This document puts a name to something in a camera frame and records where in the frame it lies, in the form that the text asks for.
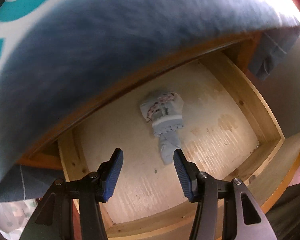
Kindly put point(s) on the large wooden drawer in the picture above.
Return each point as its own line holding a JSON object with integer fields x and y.
{"x": 215, "y": 130}

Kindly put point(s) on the blue checked cloth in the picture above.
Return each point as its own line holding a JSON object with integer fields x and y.
{"x": 115, "y": 42}

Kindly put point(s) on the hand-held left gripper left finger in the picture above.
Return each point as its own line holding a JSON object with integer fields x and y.
{"x": 112, "y": 177}

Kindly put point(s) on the white XINCCI shoe bag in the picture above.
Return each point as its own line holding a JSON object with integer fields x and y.
{"x": 17, "y": 30}

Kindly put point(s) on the white leaf print sheet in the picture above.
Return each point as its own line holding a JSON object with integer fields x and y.
{"x": 12, "y": 217}

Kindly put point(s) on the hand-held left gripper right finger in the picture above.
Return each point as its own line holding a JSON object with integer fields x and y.
{"x": 185, "y": 177}

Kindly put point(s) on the light blue floral underwear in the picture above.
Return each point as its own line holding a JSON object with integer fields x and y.
{"x": 162, "y": 115}

